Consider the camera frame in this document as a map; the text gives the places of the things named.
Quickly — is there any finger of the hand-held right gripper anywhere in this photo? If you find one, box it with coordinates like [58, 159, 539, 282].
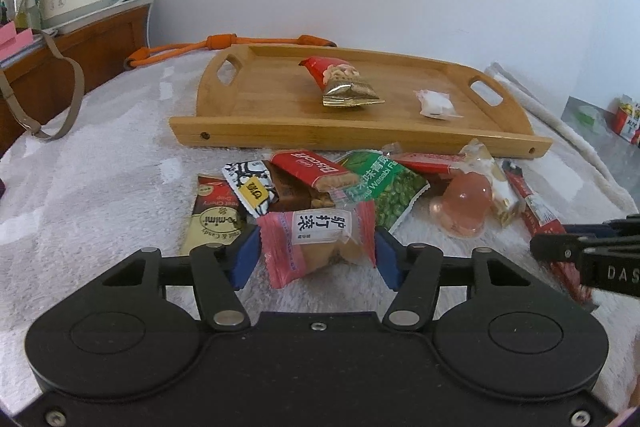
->
[530, 232, 640, 265]
[564, 216, 640, 242]

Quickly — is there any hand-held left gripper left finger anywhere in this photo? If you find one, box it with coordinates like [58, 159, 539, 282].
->
[100, 224, 263, 333]

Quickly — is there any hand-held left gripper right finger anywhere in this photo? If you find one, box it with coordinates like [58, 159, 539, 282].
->
[374, 227, 534, 333]

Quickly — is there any dark red stick packet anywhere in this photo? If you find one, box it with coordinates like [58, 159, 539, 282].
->
[502, 159, 601, 313]

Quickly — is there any cream brown candy packet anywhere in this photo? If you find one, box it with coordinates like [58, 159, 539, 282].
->
[180, 173, 248, 258]

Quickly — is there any green peas packet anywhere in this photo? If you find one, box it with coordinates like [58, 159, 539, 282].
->
[332, 149, 431, 233]

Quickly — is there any black white snack packet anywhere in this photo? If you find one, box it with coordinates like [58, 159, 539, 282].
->
[221, 159, 280, 219]

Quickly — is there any pink pastry packet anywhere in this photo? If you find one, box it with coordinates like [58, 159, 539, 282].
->
[257, 202, 378, 290]

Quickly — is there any brown peanut packet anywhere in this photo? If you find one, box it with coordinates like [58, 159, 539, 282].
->
[265, 162, 341, 212]

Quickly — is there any clear nougat packet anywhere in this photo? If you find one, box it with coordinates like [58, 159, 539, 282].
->
[460, 139, 526, 228]

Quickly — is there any pink jelly cup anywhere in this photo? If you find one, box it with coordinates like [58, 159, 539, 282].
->
[429, 173, 496, 239]

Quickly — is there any red snack packet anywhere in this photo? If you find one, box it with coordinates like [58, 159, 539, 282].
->
[385, 152, 471, 178]

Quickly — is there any red biscuit packet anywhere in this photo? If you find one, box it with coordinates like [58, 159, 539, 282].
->
[270, 149, 362, 194]

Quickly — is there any wooden tray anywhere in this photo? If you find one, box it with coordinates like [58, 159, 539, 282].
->
[169, 44, 553, 158]

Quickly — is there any red white packet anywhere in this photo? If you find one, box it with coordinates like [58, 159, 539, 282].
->
[607, 94, 640, 145]

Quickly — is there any clear plastic bag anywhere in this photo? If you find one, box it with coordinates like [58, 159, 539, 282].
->
[560, 96, 618, 138]

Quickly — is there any white wrapped candy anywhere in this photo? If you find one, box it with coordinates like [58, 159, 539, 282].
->
[414, 89, 463, 120]

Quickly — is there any red nut packet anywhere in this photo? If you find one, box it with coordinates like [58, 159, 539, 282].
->
[299, 57, 386, 108]

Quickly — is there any wooden cabinet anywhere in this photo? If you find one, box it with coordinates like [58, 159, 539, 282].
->
[0, 2, 156, 158]

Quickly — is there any pink box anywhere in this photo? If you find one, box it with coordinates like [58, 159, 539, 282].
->
[0, 24, 43, 58]

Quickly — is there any orange rope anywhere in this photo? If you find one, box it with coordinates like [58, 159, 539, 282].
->
[124, 34, 338, 70]

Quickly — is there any taupe strap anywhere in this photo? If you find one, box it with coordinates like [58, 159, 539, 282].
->
[0, 29, 85, 142]

